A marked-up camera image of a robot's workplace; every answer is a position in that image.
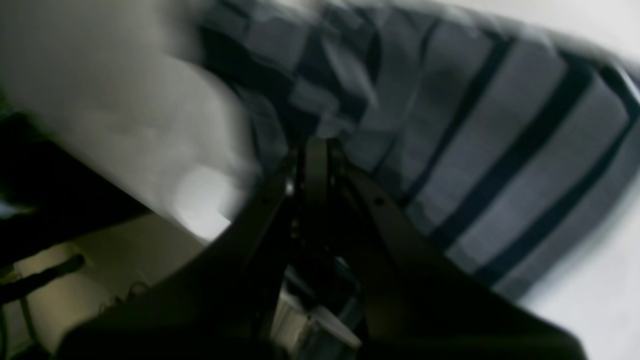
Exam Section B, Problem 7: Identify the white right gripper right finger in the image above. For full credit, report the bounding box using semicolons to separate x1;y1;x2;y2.
317;139;586;360

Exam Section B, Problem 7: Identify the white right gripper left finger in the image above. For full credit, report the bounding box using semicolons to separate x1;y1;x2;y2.
55;138;318;360

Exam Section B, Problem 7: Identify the navy white striped t-shirt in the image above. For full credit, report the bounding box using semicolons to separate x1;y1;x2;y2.
198;0;639;300

